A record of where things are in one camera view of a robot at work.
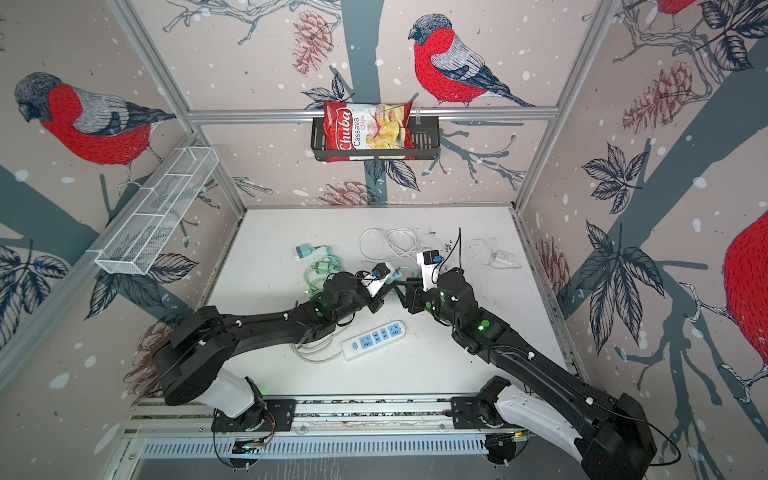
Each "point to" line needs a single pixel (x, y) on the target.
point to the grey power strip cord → (317, 351)
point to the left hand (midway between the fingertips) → (392, 278)
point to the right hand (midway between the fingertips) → (394, 288)
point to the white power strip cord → (381, 244)
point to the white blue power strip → (372, 339)
